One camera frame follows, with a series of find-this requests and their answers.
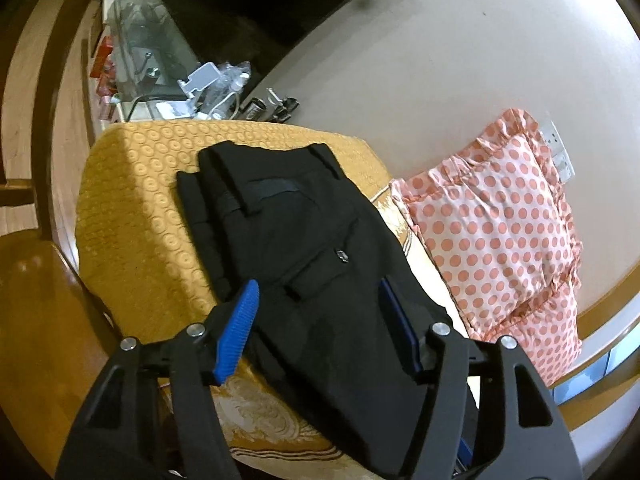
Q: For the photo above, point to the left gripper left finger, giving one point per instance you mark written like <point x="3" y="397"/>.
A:
<point x="150" y="413"/>

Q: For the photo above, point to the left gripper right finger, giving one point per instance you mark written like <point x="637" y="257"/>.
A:
<point x="486" y="413"/>

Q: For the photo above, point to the black pants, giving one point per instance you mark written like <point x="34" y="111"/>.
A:
<point x="310" y="269"/>

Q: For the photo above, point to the wooden chair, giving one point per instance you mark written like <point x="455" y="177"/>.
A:
<point x="54" y="336"/>

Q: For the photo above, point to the yellow circle patterned bedspread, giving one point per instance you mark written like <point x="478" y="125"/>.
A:
<point x="136" y="255"/>

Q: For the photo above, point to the front polka dot pillow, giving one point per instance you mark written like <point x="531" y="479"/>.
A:
<point x="495" y="221"/>

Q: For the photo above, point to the white wall socket plate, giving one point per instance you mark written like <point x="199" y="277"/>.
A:
<point x="559" y="153"/>

